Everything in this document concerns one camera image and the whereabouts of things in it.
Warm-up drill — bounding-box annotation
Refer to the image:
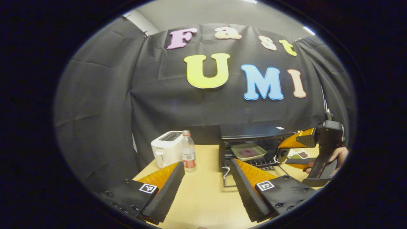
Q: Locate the white toaster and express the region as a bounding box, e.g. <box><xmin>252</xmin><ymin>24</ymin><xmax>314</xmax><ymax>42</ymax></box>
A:
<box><xmin>151</xmin><ymin>131</ymin><xmax>184</xmax><ymax>169</ymax></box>

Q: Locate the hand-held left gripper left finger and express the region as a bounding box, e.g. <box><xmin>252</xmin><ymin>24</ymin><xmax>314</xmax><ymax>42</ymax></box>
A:
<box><xmin>95</xmin><ymin>162</ymin><xmax>185</xmax><ymax>224</ymax></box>

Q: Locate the white divided dish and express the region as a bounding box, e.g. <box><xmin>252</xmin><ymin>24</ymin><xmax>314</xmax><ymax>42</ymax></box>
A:
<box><xmin>287</xmin><ymin>148</ymin><xmax>310</xmax><ymax>160</ymax></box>

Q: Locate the black electric oven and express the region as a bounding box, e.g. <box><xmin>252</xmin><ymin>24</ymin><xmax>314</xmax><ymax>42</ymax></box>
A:
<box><xmin>219</xmin><ymin>122</ymin><xmax>296</xmax><ymax>188</ymax></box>

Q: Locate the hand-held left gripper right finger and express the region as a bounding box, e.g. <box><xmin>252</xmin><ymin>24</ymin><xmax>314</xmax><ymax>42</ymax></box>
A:
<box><xmin>229</xmin><ymin>158</ymin><xmax>317</xmax><ymax>223</ymax></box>

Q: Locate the clear plastic water bottle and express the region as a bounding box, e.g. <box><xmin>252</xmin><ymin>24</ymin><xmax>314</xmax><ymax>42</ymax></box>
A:
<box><xmin>181</xmin><ymin>130</ymin><xmax>197</xmax><ymax>173</ymax></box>

